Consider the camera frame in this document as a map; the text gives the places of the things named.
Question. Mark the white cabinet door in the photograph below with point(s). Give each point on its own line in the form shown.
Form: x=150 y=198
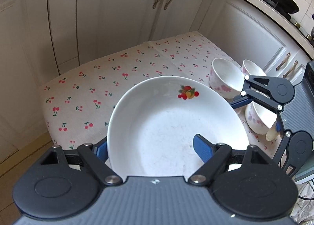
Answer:
x=22 y=55
x=191 y=6
x=252 y=31
x=298 y=54
x=127 y=11

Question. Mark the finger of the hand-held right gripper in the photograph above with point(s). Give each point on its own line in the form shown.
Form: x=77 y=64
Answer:
x=278 y=126
x=239 y=104

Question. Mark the white bowl bold pink flowers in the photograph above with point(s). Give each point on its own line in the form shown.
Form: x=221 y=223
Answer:
x=225 y=75

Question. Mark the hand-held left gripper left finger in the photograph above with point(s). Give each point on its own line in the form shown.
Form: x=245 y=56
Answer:
x=101 y=150

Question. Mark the light patterned cloth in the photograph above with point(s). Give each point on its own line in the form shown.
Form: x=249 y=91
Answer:
x=306 y=210

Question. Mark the white oval plate fruit print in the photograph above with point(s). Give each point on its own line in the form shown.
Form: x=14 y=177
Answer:
x=159 y=121

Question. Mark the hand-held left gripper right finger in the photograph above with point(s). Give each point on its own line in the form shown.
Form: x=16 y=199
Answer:
x=202 y=147

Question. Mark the cherry print tablecloth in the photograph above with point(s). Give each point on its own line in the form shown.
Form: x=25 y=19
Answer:
x=85 y=92

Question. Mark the white bowl pale flower print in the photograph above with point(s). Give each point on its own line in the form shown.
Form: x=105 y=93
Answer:
x=255 y=67
x=262 y=119

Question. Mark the narrow white cabinet panel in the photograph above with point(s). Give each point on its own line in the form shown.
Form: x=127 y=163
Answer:
x=63 y=18

